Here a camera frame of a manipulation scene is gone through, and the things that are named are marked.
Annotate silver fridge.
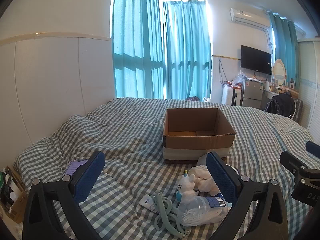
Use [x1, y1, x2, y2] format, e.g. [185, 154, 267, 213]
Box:
[241, 79, 264, 109]

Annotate teal curtain beside wardrobe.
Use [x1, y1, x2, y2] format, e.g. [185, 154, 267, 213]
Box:
[269, 11, 300, 90]

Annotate wide teal window curtain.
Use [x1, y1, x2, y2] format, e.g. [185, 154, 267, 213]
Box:
[111, 0, 165, 100]

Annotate cardboard box with clutter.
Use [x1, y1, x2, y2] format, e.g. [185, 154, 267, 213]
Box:
[0, 166, 28, 225]

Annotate clear plastic bags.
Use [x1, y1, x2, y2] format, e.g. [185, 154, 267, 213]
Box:
[231, 70, 248, 86]

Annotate white wardrobe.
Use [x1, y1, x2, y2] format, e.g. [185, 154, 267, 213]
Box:
[297, 39, 320, 136]

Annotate brown cardboard box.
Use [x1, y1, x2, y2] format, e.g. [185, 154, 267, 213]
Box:
[162, 107, 236, 165]

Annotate white unicorn plush toy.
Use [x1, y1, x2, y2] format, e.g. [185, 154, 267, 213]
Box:
[175, 170, 200, 202]

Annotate black wall television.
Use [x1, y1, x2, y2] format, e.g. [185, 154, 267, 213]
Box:
[241, 45, 272, 75]

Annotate pale blue cloth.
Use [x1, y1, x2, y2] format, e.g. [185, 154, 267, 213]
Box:
[196, 154, 209, 167]

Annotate narrow teal window curtain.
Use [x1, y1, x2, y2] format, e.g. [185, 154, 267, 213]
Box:
[162, 0, 212, 101]

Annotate purple smartphone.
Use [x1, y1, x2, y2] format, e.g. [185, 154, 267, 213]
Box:
[62, 158, 90, 178]

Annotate clear plastic bottle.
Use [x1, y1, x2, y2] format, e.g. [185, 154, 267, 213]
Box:
[177, 194, 233, 226]

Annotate white bed headboard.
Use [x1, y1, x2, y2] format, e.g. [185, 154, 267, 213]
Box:
[0, 32, 116, 166]

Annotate white suitcase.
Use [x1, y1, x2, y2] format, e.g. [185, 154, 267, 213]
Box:
[221, 85, 243, 106]

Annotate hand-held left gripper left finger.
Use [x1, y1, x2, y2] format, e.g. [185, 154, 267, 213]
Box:
[22, 151, 105, 240]

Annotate small white packet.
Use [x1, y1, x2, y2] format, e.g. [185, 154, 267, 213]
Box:
[139, 194, 161, 215]

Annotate oval vanity mirror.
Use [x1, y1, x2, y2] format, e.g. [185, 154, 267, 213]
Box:
[272, 59, 287, 87]

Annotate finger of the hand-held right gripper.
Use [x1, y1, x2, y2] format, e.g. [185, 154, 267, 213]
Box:
[305, 141, 320, 157]
[279, 151, 312, 179]

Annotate white lacy cloth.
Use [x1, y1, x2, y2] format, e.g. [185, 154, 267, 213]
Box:
[189, 165, 221, 197]

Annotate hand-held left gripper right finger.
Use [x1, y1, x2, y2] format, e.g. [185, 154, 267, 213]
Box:
[206, 151, 290, 240]

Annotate black jacket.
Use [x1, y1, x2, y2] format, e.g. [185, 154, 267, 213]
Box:
[264, 94, 297, 118]

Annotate pale green clothes hanger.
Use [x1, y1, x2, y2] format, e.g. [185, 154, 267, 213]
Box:
[150, 191, 191, 239]

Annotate white air conditioner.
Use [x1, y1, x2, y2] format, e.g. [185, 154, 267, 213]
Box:
[230, 7, 272, 29]

